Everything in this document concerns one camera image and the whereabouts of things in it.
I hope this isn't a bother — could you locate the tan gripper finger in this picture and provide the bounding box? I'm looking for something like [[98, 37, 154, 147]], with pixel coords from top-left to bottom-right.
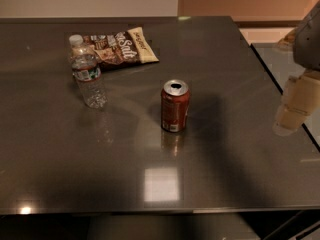
[[273, 69, 320, 136]]

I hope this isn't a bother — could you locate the brown chip bag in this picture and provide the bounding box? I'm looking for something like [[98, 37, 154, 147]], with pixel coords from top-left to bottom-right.
[[69, 27, 159, 70]]

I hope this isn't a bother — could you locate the clear plastic water bottle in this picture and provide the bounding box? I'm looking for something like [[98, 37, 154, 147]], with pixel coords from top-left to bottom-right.
[[69, 35, 107, 109]]

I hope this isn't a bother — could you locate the red soda can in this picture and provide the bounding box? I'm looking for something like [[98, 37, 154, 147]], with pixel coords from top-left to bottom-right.
[[161, 79, 190, 133]]

